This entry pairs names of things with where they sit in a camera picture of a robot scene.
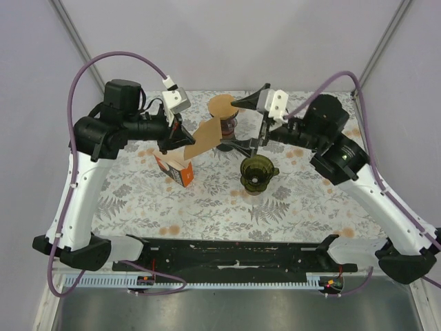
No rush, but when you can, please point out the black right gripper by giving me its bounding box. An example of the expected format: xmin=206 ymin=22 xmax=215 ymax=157
xmin=221 ymin=88 xmax=325 ymax=159

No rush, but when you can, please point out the orange coffee filter box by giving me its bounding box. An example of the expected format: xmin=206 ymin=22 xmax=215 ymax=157
xmin=153 ymin=149 xmax=194 ymax=188

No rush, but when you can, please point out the brown paper coffee filter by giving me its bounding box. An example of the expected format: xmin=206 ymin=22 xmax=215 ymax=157
xmin=207 ymin=94 xmax=238 ymax=120

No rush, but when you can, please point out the green glass dripper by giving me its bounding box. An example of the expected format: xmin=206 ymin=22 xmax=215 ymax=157
xmin=240 ymin=154 xmax=280 ymax=195

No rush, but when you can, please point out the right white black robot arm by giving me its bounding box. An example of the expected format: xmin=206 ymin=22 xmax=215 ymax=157
xmin=225 ymin=84 xmax=440 ymax=284

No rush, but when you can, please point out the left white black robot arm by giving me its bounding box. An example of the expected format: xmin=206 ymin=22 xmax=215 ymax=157
xmin=32 ymin=79 xmax=195 ymax=271

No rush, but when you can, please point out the floral patterned table mat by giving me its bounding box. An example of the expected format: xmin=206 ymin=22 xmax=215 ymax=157
xmin=77 ymin=90 xmax=389 ymax=243

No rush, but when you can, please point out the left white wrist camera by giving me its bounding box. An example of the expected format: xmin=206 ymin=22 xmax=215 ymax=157
xmin=162 ymin=75 xmax=191 ymax=117

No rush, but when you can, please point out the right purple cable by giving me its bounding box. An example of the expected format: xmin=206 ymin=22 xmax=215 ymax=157
xmin=284 ymin=70 xmax=441 ymax=297

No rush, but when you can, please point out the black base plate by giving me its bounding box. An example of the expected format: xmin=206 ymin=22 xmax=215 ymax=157
xmin=112 ymin=236 xmax=359 ymax=282

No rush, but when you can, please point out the left aluminium frame post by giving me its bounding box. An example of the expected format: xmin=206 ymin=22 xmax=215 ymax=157
xmin=48 ymin=0 xmax=105 ymax=94

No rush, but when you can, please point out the aluminium frame post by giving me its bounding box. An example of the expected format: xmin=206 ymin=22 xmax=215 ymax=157
xmin=48 ymin=0 xmax=105 ymax=94
xmin=350 ymin=0 xmax=416 ymax=99

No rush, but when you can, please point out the light blue cable duct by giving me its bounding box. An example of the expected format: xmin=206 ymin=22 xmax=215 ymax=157
xmin=77 ymin=274 xmax=324 ymax=290

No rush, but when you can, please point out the right aluminium frame post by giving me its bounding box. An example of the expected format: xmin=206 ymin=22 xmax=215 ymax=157
xmin=350 ymin=0 xmax=416 ymax=99

